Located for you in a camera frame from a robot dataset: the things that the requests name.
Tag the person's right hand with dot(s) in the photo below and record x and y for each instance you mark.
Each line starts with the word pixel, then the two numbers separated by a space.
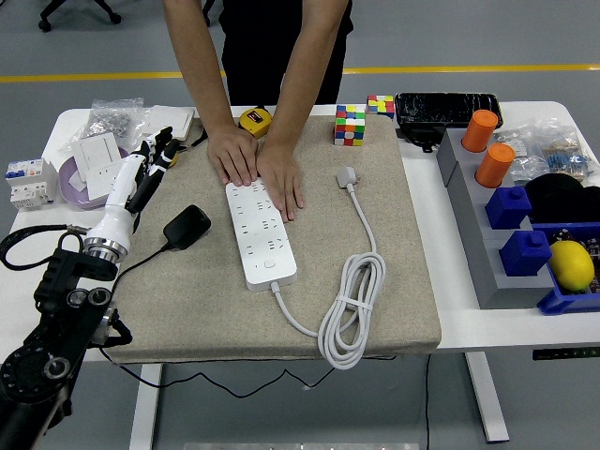
pixel 234 154

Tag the person's left hand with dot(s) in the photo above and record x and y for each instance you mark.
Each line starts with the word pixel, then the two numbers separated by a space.
pixel 282 175

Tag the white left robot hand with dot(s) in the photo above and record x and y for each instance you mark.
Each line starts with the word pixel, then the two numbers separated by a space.
pixel 119 197

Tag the white power strip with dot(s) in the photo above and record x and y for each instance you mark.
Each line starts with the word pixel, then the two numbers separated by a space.
pixel 262 244

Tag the black power adapter plug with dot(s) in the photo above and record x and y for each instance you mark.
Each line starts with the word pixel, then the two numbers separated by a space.
pixel 187 227

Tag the person's left forearm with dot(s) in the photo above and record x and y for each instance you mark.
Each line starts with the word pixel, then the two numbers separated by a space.
pixel 304 70

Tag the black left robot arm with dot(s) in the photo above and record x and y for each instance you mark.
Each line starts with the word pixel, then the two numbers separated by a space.
pixel 51 328

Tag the person's right forearm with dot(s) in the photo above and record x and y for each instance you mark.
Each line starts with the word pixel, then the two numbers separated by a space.
pixel 201 56

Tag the purple bowl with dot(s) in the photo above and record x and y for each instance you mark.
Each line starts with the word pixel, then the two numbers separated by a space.
pixel 70 192

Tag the clear bag of screws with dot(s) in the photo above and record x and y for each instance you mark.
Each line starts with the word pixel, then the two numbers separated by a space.
pixel 112 119

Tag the large colourful puzzle cube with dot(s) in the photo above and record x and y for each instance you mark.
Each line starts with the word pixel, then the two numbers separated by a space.
pixel 350 125

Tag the white circuit breaker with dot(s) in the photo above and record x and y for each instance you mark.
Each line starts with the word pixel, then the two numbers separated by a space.
pixel 28 183

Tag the person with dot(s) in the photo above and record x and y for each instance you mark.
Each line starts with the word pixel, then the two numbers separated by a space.
pixel 281 47

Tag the small colourful puzzle cube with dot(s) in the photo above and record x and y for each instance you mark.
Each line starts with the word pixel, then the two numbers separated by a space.
pixel 380 107

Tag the grey-brown mat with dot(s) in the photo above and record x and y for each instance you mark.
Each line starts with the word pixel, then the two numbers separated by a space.
pixel 197 309

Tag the black device under box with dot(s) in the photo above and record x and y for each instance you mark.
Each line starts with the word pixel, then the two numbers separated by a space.
pixel 422 136

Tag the black wrapped box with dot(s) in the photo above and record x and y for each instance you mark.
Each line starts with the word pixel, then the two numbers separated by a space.
pixel 447 109

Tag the black office chair base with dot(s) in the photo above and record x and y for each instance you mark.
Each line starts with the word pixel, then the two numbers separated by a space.
pixel 75 9

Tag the orange cylinder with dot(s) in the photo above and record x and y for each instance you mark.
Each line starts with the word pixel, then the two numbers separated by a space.
pixel 494 164
pixel 479 130

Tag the grey stepped block holder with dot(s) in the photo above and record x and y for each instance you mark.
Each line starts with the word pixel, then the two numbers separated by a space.
pixel 478 253

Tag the white table leg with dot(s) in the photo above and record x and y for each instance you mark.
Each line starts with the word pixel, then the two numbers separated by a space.
pixel 145 408
pixel 487 398

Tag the blue square block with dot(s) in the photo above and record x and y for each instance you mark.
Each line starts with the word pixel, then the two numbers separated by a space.
pixel 508 208
pixel 525 255

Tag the clear bag of small parts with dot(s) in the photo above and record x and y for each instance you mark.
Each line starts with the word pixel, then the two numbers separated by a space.
pixel 525 159

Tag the black cloth bundle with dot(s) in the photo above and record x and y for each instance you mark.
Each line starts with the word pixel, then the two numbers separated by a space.
pixel 560 197

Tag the clear bag of blue components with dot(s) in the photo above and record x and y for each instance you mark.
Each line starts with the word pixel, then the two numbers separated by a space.
pixel 569 159

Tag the yellow lemon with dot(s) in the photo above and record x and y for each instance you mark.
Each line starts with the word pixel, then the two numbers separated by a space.
pixel 571 266

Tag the blue plastic bin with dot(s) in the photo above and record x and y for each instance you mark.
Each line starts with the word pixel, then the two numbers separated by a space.
pixel 562 302

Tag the black table control panel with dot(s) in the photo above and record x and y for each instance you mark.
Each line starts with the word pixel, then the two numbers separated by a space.
pixel 562 354

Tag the white wall socket panel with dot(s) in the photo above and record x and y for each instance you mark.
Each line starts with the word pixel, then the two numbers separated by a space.
pixel 100 180

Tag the white wall switch panel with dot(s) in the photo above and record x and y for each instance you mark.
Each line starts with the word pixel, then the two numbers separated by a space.
pixel 96 150

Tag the white switch panel box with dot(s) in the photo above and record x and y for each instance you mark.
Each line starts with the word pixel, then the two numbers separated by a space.
pixel 175 117

